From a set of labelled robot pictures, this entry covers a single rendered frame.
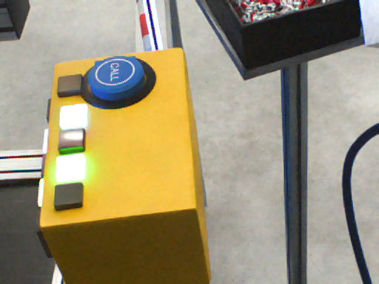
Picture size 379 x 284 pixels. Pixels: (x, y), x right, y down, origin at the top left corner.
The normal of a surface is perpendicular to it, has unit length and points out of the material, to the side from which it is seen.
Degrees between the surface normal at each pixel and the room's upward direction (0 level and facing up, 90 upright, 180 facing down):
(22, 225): 0
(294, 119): 90
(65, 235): 90
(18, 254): 0
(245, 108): 0
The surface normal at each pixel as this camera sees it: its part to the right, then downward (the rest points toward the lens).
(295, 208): 0.36, 0.69
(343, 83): -0.07, -0.65
